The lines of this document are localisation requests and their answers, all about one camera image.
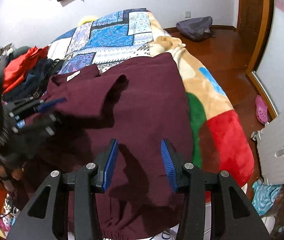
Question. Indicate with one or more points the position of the white sliding wardrobe door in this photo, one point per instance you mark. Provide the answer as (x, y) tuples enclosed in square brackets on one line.
[(270, 70)]

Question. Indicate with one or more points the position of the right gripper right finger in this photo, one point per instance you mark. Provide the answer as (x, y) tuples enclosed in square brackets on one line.
[(232, 214)]

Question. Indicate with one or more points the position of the blue patchwork bedsheet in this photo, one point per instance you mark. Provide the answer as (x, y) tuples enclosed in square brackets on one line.
[(107, 41)]

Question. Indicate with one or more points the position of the grey backpack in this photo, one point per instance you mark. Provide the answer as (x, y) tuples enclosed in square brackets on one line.
[(196, 29)]

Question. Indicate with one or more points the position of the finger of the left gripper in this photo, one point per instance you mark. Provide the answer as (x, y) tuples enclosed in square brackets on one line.
[(26, 107), (42, 123)]

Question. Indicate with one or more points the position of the navy folded garment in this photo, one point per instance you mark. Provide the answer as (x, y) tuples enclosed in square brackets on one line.
[(36, 81)]

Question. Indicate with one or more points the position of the pink croc shoe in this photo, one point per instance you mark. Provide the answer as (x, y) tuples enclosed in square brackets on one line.
[(261, 110)]

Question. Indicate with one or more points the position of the red folded garment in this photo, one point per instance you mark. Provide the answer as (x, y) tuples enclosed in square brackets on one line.
[(16, 71)]

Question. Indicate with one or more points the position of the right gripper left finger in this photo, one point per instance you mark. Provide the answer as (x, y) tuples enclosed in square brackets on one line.
[(45, 216)]

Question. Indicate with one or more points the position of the colourful fleece blanket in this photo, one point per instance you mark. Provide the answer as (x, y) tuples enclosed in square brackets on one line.
[(219, 139)]

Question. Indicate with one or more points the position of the wooden door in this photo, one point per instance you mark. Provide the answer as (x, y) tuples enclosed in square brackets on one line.
[(253, 27)]

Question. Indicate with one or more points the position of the maroon garment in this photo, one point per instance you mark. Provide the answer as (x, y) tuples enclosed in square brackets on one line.
[(139, 102)]

